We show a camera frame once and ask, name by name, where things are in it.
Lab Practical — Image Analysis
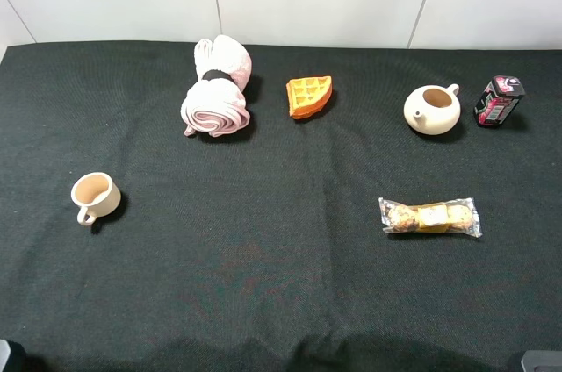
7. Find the cream ceramic teapot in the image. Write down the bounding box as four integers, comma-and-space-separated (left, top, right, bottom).
403, 83, 461, 135

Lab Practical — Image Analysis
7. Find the black table cloth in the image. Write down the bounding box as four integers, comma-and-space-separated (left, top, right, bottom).
1, 42, 561, 371

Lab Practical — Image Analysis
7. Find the orange waffle piece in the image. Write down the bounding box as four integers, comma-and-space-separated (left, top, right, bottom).
286, 75, 333, 120

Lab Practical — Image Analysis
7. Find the rolled pink towel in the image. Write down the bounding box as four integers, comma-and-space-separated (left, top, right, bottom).
180, 34, 252, 138

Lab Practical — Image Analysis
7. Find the cream ceramic cup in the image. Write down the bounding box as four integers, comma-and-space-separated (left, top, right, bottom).
71, 172, 121, 226

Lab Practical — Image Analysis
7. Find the black red tin box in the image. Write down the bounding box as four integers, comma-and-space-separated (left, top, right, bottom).
473, 75, 525, 127

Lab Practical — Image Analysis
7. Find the wrapped cookie packet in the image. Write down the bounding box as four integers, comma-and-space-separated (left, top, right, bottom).
378, 197, 482, 238

